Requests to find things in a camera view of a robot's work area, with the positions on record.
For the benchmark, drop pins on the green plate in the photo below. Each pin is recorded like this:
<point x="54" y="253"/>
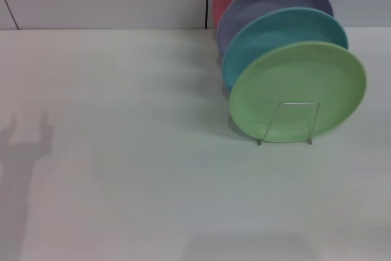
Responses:
<point x="305" y="90"/>

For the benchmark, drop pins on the blue plate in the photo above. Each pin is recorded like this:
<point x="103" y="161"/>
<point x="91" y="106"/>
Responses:
<point x="259" y="38"/>

